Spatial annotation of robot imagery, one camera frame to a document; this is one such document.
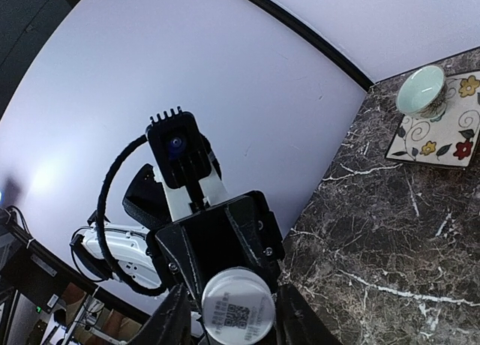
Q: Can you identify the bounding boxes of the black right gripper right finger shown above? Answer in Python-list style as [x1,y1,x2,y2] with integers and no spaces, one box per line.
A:
[275,283,341,345]

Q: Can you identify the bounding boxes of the left celadon green bowl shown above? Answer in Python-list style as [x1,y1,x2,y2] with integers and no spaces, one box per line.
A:
[395,65,447,119]

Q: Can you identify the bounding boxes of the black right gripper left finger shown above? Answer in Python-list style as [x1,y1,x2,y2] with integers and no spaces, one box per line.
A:
[129,284,191,345]

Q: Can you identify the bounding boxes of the black left frame post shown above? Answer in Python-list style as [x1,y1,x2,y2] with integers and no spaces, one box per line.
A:
[247,0,374,92]

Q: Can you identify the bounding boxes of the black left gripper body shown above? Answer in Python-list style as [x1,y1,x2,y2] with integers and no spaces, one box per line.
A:
[154,190,284,296]

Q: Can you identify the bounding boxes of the floral square coaster tile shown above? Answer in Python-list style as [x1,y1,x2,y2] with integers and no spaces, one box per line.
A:
[385,71,479,169]

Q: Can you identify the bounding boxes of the white pill bottle orange label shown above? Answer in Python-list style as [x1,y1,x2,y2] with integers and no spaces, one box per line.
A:
[201,267,276,345]

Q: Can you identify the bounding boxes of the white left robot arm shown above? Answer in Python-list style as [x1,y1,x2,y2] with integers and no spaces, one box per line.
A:
[70,163,285,300]

